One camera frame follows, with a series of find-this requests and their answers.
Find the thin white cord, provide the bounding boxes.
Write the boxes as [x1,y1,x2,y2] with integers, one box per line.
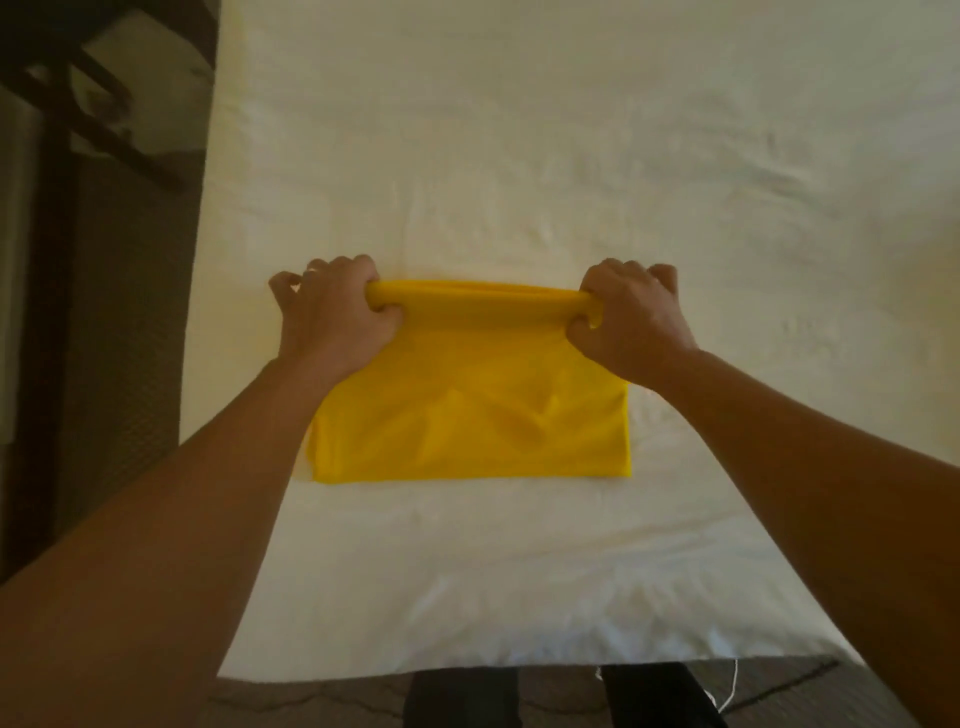
[717,657,743,714]

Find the person's right leg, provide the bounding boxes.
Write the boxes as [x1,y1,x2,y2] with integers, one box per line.
[600,660,729,728]

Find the person's right forearm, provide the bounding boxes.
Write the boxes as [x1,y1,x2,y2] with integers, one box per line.
[652,349,960,728]

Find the black round stool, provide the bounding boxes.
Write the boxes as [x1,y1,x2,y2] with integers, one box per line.
[0,0,219,194]

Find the person's leg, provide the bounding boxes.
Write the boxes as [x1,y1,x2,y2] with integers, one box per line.
[405,667,524,728]
[600,660,729,728]

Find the white bed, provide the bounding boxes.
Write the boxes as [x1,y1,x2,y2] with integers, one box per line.
[177,0,960,684]

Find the person's left hand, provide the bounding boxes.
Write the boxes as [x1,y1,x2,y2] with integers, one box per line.
[268,253,404,380]

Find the person's left leg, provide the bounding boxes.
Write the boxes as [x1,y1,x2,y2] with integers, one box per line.
[405,667,524,728]

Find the yellow shirt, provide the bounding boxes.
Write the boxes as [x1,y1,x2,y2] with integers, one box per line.
[307,277,635,485]

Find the person's left forearm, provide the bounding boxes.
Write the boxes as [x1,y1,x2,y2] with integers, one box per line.
[0,357,339,728]

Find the person's right hand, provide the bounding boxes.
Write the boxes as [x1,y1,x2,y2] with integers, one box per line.
[564,258,702,392]

